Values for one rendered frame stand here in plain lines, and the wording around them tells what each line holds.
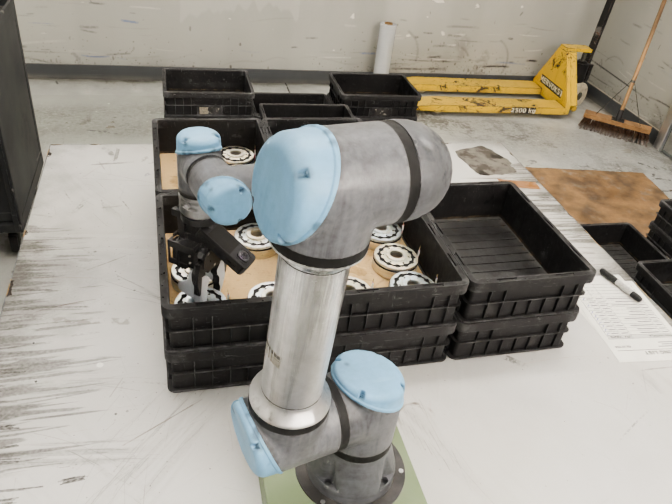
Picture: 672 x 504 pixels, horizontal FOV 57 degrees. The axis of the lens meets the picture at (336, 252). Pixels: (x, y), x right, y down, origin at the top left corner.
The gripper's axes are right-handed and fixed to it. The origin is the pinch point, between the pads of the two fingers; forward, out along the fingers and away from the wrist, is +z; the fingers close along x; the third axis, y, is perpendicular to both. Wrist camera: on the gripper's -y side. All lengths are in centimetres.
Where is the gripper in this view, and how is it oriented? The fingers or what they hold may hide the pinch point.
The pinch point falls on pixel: (211, 299)
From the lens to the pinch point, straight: 126.9
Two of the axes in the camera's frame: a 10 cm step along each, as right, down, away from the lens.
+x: -4.1, 4.9, -7.7
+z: -1.0, 8.1, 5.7
